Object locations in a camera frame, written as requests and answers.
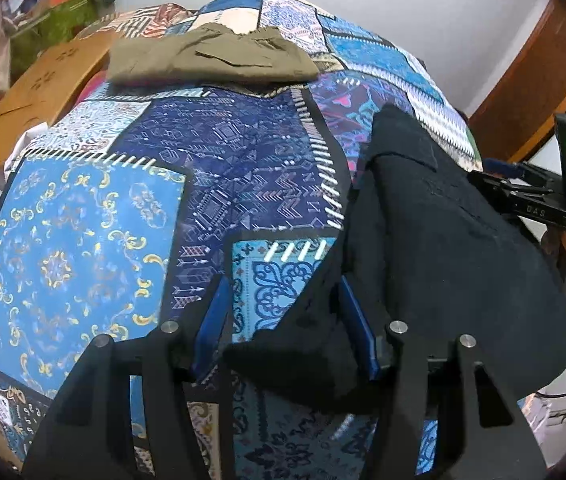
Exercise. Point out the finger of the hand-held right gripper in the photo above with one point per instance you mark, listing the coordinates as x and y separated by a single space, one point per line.
493 182

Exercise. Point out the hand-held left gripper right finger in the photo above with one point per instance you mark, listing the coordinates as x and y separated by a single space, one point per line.
358 330

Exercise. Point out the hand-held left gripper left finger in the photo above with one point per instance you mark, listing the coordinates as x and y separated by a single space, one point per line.
210 320

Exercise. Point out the black pants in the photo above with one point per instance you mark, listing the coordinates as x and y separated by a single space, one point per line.
438 260

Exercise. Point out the olive green pants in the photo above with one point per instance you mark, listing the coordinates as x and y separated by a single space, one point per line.
188 60

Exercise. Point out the blue patchwork bed sheet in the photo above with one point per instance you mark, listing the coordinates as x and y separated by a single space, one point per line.
88 260

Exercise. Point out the green box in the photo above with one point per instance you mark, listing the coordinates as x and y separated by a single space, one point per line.
58 20

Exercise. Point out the wooden door frame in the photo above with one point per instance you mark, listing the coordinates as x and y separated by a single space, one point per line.
538 75

